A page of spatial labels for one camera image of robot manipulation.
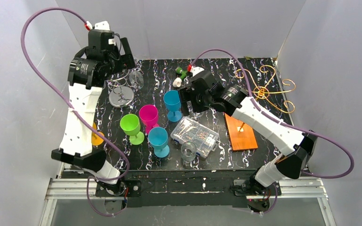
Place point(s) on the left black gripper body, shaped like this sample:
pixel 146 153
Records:
pixel 122 59

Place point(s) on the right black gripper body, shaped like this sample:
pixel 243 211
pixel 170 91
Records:
pixel 187 96

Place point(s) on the clear glass back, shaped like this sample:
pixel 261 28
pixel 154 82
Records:
pixel 136 79

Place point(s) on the teal plastic wine glass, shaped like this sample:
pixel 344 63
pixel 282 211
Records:
pixel 173 105

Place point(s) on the clear glass front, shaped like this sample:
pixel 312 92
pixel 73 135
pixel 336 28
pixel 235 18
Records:
pixel 188 152

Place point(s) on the blue plastic wine glass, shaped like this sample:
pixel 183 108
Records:
pixel 158 138

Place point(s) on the green plastic wine glass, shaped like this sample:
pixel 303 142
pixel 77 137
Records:
pixel 130 124

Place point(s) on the orange plastic wine glass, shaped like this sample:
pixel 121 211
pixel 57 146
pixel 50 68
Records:
pixel 95 139

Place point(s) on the clear wine glass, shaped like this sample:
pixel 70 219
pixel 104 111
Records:
pixel 197 115

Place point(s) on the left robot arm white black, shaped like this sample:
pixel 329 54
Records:
pixel 90 68

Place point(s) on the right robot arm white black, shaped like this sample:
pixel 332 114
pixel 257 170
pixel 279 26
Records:
pixel 296 147

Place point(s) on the magenta plastic wine glass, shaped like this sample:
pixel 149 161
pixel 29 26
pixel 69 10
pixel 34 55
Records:
pixel 149 117

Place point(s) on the green white toy drill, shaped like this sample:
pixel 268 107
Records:
pixel 182 74

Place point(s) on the clear plastic screw box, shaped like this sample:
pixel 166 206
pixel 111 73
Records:
pixel 189 130

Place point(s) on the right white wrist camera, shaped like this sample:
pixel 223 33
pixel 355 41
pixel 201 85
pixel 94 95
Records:
pixel 193 70

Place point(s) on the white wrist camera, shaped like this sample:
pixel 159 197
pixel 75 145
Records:
pixel 193 70
pixel 104 25

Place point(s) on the silver wire wine glass rack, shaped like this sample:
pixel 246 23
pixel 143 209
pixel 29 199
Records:
pixel 121 95

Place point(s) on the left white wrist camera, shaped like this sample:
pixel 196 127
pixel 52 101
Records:
pixel 104 25

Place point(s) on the gold wire wine glass rack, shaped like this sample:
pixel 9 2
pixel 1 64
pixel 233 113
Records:
pixel 240 134

